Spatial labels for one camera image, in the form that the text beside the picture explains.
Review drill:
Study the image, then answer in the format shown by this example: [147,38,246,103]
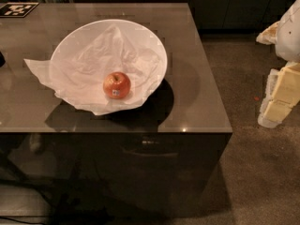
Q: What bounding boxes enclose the dark glossy cabinet table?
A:
[0,4,233,218]

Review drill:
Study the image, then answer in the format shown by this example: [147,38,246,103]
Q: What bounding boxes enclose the white bowl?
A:
[49,18,169,114]

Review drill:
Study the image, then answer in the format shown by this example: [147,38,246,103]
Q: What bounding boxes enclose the black white fiducial marker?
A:
[0,2,38,18]

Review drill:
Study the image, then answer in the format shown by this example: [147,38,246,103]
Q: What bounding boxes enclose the white crumpled paper sheet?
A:
[23,24,164,116]

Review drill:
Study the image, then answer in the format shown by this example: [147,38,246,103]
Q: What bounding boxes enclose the red apple with sticker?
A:
[103,71,131,99]

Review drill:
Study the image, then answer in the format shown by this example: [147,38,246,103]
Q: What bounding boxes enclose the dark object at table edge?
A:
[0,52,6,68]

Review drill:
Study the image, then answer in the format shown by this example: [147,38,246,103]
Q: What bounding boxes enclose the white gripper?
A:
[256,0,300,128]

